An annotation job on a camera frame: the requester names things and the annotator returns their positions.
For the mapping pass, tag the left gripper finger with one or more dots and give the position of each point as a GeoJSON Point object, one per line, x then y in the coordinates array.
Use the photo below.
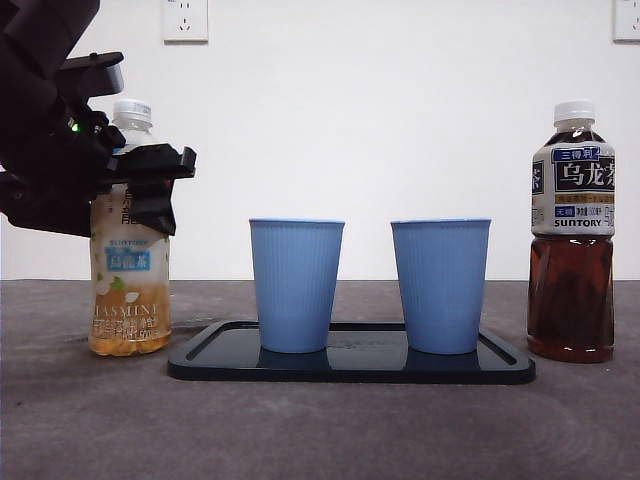
{"type": "Point", "coordinates": [155, 205]}

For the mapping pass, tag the jasmine tea bottle white label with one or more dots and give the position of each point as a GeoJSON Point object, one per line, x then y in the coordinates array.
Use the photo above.
{"type": "Point", "coordinates": [130, 280]}

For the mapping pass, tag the dark oolong tea bottle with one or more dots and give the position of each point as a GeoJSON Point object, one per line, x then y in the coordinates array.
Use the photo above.
{"type": "Point", "coordinates": [570, 300]}

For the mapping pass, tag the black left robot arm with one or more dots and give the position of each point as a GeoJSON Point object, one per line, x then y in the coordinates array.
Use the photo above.
{"type": "Point", "coordinates": [30, 150]}

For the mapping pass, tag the blue ribbed plastic cup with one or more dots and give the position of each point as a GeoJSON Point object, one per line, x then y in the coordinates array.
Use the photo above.
{"type": "Point", "coordinates": [440, 285]}
{"type": "Point", "coordinates": [295, 285]}

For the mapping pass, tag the dark blue rectangular tray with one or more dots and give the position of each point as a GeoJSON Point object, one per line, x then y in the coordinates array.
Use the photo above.
{"type": "Point", "coordinates": [360, 367]}

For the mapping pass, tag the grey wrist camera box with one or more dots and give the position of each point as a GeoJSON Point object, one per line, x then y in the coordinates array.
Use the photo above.
{"type": "Point", "coordinates": [102, 75]}

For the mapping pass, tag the white wall socket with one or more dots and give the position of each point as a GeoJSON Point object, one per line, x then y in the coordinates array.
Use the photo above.
{"type": "Point", "coordinates": [185, 22]}
{"type": "Point", "coordinates": [627, 22]}

